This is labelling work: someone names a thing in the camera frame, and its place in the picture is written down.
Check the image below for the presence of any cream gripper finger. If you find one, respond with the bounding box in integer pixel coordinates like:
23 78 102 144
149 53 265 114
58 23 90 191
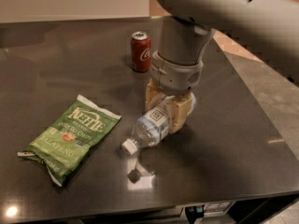
166 91 195 133
145 79 168 111

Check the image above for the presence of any clear plastic bottle blue label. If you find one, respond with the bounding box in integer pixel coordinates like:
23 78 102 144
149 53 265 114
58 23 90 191
121 102 171 155

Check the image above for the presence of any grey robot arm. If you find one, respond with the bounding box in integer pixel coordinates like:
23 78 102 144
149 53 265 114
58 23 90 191
146 0 299 133

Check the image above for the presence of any red coke can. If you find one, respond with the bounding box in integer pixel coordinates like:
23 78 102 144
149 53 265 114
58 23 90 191
131 31 150 73

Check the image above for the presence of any green Kettle chips bag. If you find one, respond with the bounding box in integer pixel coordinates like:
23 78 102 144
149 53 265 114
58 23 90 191
18 95 121 187

